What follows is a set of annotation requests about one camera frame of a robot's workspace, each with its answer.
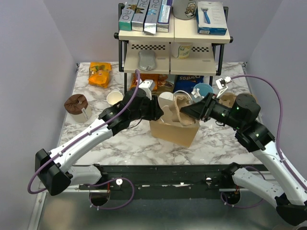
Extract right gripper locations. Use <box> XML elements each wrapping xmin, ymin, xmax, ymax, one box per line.
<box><xmin>180</xmin><ymin>91</ymin><xmax>243</xmax><ymax>129</ymax></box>

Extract brown paper bag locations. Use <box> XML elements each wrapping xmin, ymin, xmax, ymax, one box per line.
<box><xmin>149</xmin><ymin>91</ymin><xmax>200</xmax><ymax>147</ymax></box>

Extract brown paper cups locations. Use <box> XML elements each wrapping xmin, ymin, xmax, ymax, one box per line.
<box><xmin>106</xmin><ymin>90</ymin><xmax>123</xmax><ymax>105</ymax></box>

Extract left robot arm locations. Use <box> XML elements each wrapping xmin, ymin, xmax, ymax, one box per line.
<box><xmin>35</xmin><ymin>88</ymin><xmax>164</xmax><ymax>196</ymax></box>

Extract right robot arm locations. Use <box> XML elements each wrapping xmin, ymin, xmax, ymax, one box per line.
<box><xmin>180</xmin><ymin>93</ymin><xmax>307</xmax><ymax>226</ymax></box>

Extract white stirrers in cup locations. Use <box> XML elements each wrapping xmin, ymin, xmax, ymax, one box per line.
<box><xmin>191</xmin><ymin>88</ymin><xmax>202</xmax><ymax>98</ymax></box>

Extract blue plastic cup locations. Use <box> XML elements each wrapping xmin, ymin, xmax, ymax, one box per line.
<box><xmin>194</xmin><ymin>83</ymin><xmax>213</xmax><ymax>99</ymax></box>

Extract blue Doritos bag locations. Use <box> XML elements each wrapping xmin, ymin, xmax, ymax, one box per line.
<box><xmin>173</xmin><ymin>75</ymin><xmax>204</xmax><ymax>93</ymax></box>

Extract orange Kettle chips bag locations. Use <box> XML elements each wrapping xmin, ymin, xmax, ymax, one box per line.
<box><xmin>129</xmin><ymin>73</ymin><xmax>177</xmax><ymax>96</ymax></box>

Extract grey sponge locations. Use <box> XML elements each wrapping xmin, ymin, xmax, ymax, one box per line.
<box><xmin>138</xmin><ymin>50</ymin><xmax>157</xmax><ymax>71</ymax></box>

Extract two-tier shelf rack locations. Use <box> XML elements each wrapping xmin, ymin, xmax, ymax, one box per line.
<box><xmin>114</xmin><ymin>15</ymin><xmax>233</xmax><ymax>91</ymax></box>

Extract white printed cup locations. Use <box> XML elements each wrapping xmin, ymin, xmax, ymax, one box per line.
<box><xmin>171</xmin><ymin>42</ymin><xmax>192</xmax><ymax>59</ymax></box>

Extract orange snack bag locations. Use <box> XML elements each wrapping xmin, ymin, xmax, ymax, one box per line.
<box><xmin>88</xmin><ymin>62</ymin><xmax>112</xmax><ymax>88</ymax></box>

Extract purple white toothpaste box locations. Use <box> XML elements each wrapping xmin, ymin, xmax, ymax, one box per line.
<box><xmin>156</xmin><ymin>0</ymin><xmax>172</xmax><ymax>33</ymax></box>

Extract blue razor box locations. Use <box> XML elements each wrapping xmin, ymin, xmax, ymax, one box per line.
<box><xmin>196</xmin><ymin>1</ymin><xmax>227</xmax><ymax>35</ymax></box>

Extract blue silver toothpaste box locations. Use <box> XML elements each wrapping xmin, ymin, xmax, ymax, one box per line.
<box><xmin>143</xmin><ymin>0</ymin><xmax>163</xmax><ymax>35</ymax></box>

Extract teal toothpaste box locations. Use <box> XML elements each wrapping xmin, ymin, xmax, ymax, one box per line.
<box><xmin>118</xmin><ymin>0</ymin><xmax>139</xmax><ymax>31</ymax></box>

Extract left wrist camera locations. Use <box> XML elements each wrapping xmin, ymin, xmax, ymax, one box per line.
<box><xmin>139</xmin><ymin>80</ymin><xmax>155</xmax><ymax>99</ymax></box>

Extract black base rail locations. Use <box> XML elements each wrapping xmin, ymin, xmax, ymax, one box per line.
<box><xmin>79</xmin><ymin>164</ymin><xmax>236</xmax><ymax>200</ymax></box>

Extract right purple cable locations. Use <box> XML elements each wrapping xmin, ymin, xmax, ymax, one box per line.
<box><xmin>220</xmin><ymin>74</ymin><xmax>307</xmax><ymax>209</ymax></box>

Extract purple cable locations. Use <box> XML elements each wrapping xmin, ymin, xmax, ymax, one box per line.
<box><xmin>27</xmin><ymin>69</ymin><xmax>141</xmax><ymax>211</ymax></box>
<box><xmin>220</xmin><ymin>74</ymin><xmax>307</xmax><ymax>209</ymax></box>

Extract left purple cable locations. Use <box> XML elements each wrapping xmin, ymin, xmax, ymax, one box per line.
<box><xmin>27</xmin><ymin>69</ymin><xmax>141</xmax><ymax>211</ymax></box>

